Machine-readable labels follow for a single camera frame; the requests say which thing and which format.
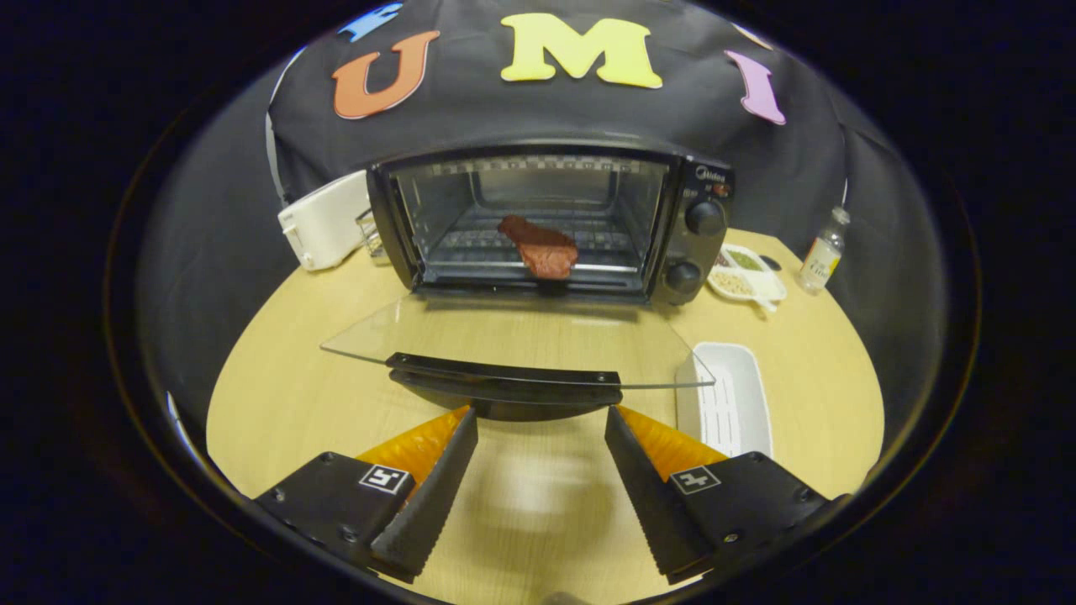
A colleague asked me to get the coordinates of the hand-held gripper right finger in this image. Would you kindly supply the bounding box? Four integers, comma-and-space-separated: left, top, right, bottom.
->
604, 404, 846, 586

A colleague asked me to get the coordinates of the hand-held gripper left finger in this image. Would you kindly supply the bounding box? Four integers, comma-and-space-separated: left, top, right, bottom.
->
252, 405, 480, 583

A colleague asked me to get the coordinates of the black toaster oven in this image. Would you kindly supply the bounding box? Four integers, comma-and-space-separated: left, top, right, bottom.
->
319, 139, 736, 423

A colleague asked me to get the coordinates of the brown meat steak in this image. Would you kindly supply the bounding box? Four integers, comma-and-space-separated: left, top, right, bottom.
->
498, 215, 579, 280

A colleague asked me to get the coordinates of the white bread toaster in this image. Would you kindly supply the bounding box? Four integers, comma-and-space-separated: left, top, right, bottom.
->
277, 171, 372, 271

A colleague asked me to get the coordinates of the white rectangular tray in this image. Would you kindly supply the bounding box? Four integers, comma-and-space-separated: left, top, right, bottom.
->
675, 342, 773, 459

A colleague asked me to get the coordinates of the white divided dish with beans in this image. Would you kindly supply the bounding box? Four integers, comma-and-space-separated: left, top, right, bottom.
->
707, 244, 788, 313

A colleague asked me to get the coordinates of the clear glass bottle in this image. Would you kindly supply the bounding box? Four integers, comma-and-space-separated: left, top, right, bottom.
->
798, 206, 851, 294

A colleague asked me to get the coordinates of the metal wire rack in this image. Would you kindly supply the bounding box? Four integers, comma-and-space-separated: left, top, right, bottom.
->
356, 208, 388, 260

